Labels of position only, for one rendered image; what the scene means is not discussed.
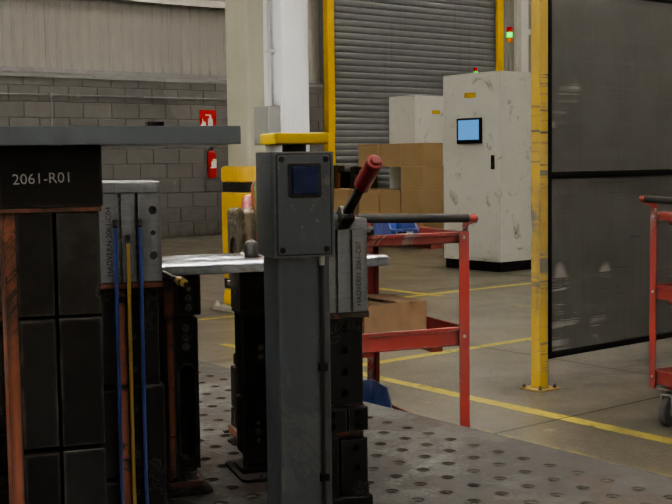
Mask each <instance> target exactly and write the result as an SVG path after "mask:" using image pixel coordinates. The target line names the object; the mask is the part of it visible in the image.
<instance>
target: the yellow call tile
mask: <svg viewBox="0 0 672 504"><path fill-rule="evenodd" d="M328 142H329V134H328V133H327V132H304V133H268V134H261V135H260V143H261V145H282V152H306V145H314V144H327V143H328Z"/></svg>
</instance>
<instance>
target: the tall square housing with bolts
mask: <svg viewBox="0 0 672 504"><path fill-rule="evenodd" d="M102 187H103V205H102V206H101V211H98V213H99V241H100V275H101V287H100V294H101V308H102V312H101V313H98V314H99V315H100V316H101V317H102V342H103V376H104V410H105V443H103V445H104V447H105V449H106V478H107V504H167V470H166V430H165V390H164V384H163V383H162V382H161V381H160V353H159V314H158V287H164V281H163V280H162V244H161V205H160V193H159V192H161V188H160V182H159V181H152V180H106V181H102Z"/></svg>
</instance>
